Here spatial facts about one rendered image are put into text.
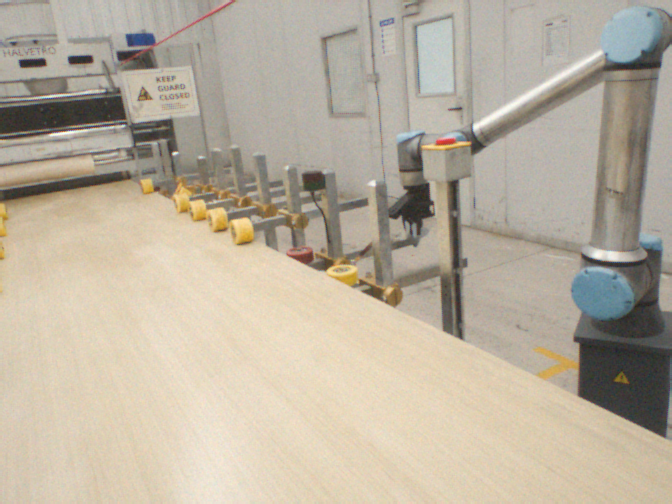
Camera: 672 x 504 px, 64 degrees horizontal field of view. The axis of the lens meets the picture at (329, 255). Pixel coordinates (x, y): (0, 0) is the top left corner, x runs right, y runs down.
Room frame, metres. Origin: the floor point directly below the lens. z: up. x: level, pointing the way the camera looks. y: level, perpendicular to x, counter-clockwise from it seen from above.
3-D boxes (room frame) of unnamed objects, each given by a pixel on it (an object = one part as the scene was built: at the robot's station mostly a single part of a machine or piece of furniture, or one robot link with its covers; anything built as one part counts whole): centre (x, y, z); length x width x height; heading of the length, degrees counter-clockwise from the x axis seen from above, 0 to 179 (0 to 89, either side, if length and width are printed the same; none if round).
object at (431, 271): (1.40, -0.20, 0.82); 0.44 x 0.03 x 0.04; 118
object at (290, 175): (1.76, 0.10, 0.89); 0.04 x 0.04 x 0.48; 28
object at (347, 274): (1.31, -0.03, 0.85); 0.08 x 0.08 x 0.11
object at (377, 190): (1.32, -0.14, 0.88); 0.04 x 0.04 x 0.48; 28
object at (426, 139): (1.66, -0.39, 1.14); 0.12 x 0.12 x 0.09; 45
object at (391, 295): (1.34, -0.13, 0.83); 0.14 x 0.06 x 0.05; 28
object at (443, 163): (1.09, -0.26, 1.18); 0.07 x 0.07 x 0.08; 28
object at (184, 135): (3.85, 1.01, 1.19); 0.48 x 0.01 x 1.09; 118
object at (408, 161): (1.73, -0.30, 1.14); 0.10 x 0.09 x 0.12; 45
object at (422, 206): (1.74, -0.31, 0.97); 0.09 x 0.08 x 0.12; 118
